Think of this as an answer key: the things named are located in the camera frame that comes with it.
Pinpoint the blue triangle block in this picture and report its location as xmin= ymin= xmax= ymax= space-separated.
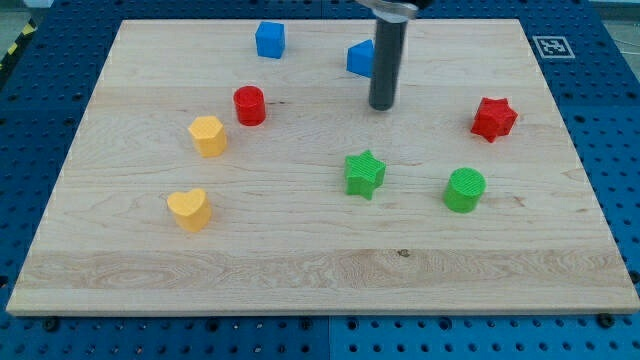
xmin=346 ymin=39 xmax=374 ymax=78

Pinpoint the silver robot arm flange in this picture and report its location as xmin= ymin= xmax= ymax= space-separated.
xmin=356 ymin=0 xmax=434 ymax=23

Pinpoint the green star block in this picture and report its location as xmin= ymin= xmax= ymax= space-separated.
xmin=344 ymin=150 xmax=386 ymax=200

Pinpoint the light wooden board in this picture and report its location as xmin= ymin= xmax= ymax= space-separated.
xmin=7 ymin=19 xmax=639 ymax=317

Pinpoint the red cylinder block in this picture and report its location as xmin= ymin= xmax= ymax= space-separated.
xmin=233 ymin=85 xmax=266 ymax=126

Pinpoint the yellow hexagon block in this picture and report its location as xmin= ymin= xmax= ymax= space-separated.
xmin=188 ymin=116 xmax=228 ymax=158

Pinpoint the yellow heart block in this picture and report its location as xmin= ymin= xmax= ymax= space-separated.
xmin=167 ymin=188 xmax=212 ymax=232

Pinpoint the green cylinder block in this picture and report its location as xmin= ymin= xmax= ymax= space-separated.
xmin=443 ymin=167 xmax=487 ymax=213

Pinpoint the blue cube block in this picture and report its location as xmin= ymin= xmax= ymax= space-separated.
xmin=255 ymin=21 xmax=286 ymax=59

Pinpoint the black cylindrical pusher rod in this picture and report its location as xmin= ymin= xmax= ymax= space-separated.
xmin=369 ymin=18 xmax=407 ymax=111

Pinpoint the red star block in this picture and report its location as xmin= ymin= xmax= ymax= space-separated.
xmin=471 ymin=97 xmax=518 ymax=143

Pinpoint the white fiducial marker tag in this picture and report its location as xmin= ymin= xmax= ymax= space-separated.
xmin=532 ymin=35 xmax=575 ymax=59

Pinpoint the black yellow hazard tape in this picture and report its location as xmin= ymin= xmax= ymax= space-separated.
xmin=1 ymin=18 xmax=37 ymax=78

